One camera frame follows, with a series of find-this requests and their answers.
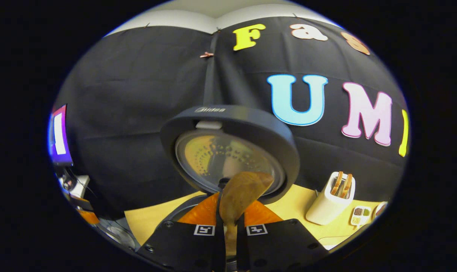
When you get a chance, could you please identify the white toaster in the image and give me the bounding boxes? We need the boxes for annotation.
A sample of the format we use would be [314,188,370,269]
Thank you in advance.
[306,171,356,226]

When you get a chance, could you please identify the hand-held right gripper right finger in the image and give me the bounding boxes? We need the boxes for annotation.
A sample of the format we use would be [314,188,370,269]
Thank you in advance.
[236,200,329,272]

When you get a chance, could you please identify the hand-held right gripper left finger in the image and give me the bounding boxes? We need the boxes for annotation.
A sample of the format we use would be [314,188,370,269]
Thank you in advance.
[137,193,227,272]

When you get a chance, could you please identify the long wooden spoon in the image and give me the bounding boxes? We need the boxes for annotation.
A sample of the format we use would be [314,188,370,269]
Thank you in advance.
[219,172,275,265]

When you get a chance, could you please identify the dark grey rice cooker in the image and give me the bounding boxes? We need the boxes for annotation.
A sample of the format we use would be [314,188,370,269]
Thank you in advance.
[158,105,300,231]

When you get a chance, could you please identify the white round plate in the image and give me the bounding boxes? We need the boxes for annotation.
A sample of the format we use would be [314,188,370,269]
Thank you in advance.
[372,201,388,219]

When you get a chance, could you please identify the computer monitor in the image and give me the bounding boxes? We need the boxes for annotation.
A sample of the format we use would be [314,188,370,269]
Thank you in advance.
[48,105,73,167]

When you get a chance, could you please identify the black backdrop cloth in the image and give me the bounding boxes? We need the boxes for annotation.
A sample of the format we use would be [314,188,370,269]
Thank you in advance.
[55,16,410,219]

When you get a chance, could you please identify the white divided bean dish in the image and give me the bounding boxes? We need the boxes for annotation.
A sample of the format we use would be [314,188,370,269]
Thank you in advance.
[350,206,372,226]

